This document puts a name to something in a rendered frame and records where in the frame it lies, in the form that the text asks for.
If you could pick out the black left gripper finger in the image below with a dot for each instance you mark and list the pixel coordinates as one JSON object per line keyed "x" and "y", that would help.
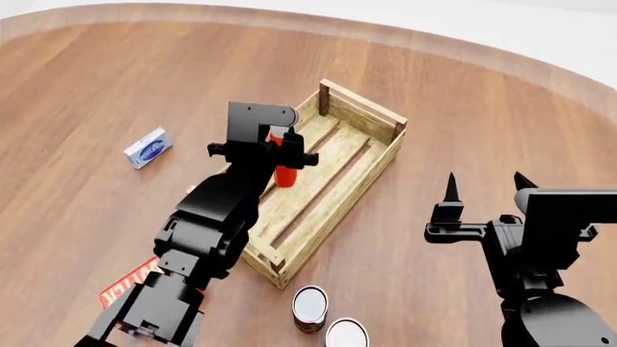
{"x": 293, "y": 150}

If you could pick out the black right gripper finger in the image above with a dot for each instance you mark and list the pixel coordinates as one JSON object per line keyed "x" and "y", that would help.
{"x": 450, "y": 202}
{"x": 523, "y": 182}

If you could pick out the tin can with red label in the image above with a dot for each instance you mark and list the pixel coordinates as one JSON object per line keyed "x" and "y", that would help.
{"x": 310, "y": 307}

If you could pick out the red flat carton box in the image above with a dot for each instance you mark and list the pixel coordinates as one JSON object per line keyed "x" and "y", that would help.
{"x": 130, "y": 285}

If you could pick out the white and blue carton box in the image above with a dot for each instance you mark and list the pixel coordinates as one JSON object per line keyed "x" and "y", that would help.
{"x": 148, "y": 148}

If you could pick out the right gripper black camera box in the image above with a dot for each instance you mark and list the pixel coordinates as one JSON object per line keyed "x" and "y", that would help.
{"x": 564, "y": 217}

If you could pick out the red ketchup bottle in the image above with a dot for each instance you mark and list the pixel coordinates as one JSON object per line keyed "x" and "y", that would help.
{"x": 285, "y": 177}

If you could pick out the tin can with white lid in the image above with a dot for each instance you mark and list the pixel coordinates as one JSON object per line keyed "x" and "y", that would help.
{"x": 347, "y": 334}

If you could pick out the wooden slatted tray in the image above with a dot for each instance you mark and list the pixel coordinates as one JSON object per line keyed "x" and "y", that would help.
{"x": 332, "y": 170}

